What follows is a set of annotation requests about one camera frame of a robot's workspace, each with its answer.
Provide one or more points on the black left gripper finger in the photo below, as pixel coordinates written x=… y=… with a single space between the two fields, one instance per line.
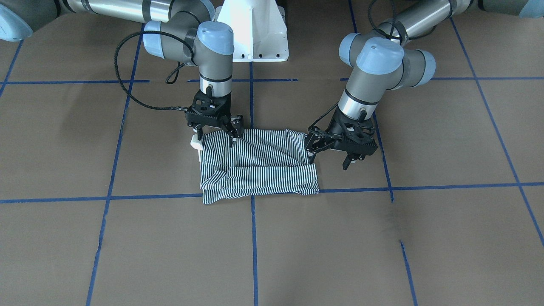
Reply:
x=351 y=158
x=314 y=145

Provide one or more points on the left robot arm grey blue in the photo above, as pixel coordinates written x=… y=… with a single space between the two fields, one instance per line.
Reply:
x=379 y=63

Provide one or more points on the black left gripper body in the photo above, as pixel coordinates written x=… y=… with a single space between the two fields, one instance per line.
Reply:
x=334 y=126

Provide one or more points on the brown paper table cover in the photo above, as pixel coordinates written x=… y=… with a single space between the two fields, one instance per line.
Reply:
x=101 y=203

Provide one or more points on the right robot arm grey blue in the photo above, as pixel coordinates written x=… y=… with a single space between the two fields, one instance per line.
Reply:
x=183 y=31

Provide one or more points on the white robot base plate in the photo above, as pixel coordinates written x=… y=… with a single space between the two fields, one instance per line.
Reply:
x=260 y=29

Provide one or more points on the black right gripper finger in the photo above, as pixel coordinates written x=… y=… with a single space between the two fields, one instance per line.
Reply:
x=233 y=126
x=198 y=128

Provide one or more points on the navy white striped polo shirt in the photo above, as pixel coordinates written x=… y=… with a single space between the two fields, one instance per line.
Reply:
x=262 y=162

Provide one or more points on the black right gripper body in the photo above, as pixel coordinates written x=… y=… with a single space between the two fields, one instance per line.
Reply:
x=226 y=108

